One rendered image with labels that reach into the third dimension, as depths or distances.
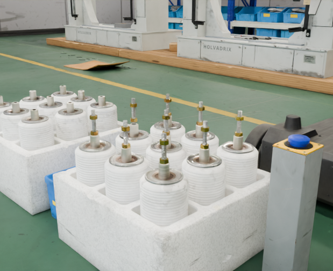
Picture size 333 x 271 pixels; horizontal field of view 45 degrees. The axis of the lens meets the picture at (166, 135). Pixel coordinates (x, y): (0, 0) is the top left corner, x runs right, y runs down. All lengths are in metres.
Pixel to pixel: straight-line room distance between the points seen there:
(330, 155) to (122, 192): 0.58
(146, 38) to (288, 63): 1.68
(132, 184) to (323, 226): 0.57
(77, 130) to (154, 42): 3.10
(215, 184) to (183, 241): 0.15
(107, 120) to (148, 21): 2.97
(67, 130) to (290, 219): 0.71
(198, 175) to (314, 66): 2.17
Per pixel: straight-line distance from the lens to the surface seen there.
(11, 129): 1.30
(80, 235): 0.99
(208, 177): 0.84
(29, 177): 1.18
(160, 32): 4.32
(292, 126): 1.26
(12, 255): 1.07
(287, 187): 0.82
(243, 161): 0.93
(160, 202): 0.77
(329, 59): 2.94
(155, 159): 0.92
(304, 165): 0.79
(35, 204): 1.22
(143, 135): 1.03
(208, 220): 0.82
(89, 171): 0.94
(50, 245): 1.08
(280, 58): 3.07
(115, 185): 0.86
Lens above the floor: 0.58
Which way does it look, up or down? 19 degrees down
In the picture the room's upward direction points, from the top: straight up
